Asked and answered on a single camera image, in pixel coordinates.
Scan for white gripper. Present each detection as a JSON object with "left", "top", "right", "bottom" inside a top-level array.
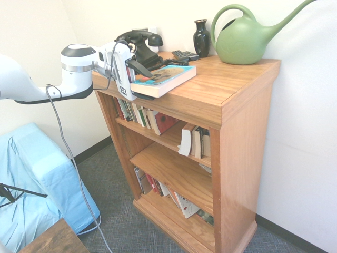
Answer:
[{"left": 97, "top": 41, "right": 156, "bottom": 102}]

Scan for teal cover paperback book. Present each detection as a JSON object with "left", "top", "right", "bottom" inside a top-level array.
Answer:
[{"left": 130, "top": 64, "right": 197, "bottom": 99}]

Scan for black rotary telephone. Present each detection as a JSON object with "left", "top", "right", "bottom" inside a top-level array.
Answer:
[{"left": 128, "top": 39, "right": 164, "bottom": 70}]

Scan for white spined book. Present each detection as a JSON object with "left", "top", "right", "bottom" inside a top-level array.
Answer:
[{"left": 131, "top": 102, "right": 144, "bottom": 124}]

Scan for green and white book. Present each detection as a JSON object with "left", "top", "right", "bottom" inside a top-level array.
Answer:
[{"left": 136, "top": 105, "right": 148, "bottom": 128}]

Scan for dark maroon book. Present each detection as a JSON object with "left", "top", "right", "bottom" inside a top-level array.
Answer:
[{"left": 113, "top": 96, "right": 125, "bottom": 120}]

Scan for cream thin book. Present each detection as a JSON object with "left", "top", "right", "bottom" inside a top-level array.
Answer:
[{"left": 146, "top": 108, "right": 158, "bottom": 130}]

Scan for red cover book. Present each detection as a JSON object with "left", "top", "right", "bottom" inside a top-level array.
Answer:
[{"left": 151, "top": 110, "right": 181, "bottom": 136}]

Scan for black telephone handset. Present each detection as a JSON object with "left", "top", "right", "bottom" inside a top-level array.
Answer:
[{"left": 115, "top": 30, "right": 164, "bottom": 47}]

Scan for black remote control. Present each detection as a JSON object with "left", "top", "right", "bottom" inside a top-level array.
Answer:
[{"left": 171, "top": 50, "right": 200, "bottom": 62}]

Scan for thick paperback pages outward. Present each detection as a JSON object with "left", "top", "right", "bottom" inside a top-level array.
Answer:
[{"left": 177, "top": 122, "right": 196, "bottom": 157}]

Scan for black glossy vase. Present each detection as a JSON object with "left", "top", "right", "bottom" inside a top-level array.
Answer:
[{"left": 193, "top": 19, "right": 211, "bottom": 59}]

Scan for cream paperback book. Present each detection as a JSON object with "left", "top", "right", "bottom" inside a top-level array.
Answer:
[{"left": 190, "top": 125, "right": 203, "bottom": 159}]

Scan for black spined book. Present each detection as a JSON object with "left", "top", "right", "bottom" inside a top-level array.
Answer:
[{"left": 199, "top": 126, "right": 210, "bottom": 159}]

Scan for beige paperback book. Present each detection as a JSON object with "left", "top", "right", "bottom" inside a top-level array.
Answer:
[{"left": 203, "top": 130, "right": 212, "bottom": 158}]

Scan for grey white large book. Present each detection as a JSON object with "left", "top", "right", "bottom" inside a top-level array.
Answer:
[{"left": 133, "top": 166, "right": 153, "bottom": 196}]

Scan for dark red spined book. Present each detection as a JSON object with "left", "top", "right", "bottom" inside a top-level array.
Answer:
[{"left": 152, "top": 178, "right": 164, "bottom": 197}]

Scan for green plastic watering can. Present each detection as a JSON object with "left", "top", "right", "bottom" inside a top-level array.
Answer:
[{"left": 210, "top": 0, "right": 319, "bottom": 65}]

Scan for white slim book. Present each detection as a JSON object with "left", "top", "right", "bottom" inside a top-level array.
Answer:
[{"left": 157, "top": 181, "right": 171, "bottom": 198}]

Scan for orange thin book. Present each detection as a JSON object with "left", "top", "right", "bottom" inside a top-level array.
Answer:
[{"left": 167, "top": 187, "right": 180, "bottom": 208}]

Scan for wooden bookshelf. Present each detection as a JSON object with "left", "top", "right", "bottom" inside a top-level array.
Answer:
[{"left": 91, "top": 51, "right": 282, "bottom": 253}]

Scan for white book red figures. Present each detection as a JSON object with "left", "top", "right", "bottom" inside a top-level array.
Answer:
[{"left": 173, "top": 191, "right": 201, "bottom": 219}]

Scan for blue cloth covered chair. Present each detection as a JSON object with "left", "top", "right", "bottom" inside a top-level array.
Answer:
[{"left": 0, "top": 122, "right": 102, "bottom": 253}]

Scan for dark green flat book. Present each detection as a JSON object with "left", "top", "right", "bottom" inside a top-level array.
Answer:
[{"left": 196, "top": 209, "right": 215, "bottom": 227}]

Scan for black tripod stand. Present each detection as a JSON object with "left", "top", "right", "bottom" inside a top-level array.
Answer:
[{"left": 0, "top": 183, "right": 48, "bottom": 203}]

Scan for dark wooden table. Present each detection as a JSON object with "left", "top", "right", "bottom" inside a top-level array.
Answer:
[{"left": 18, "top": 217, "right": 90, "bottom": 253}]

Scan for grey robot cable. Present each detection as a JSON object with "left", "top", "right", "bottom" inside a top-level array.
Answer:
[{"left": 45, "top": 39, "right": 130, "bottom": 253}]

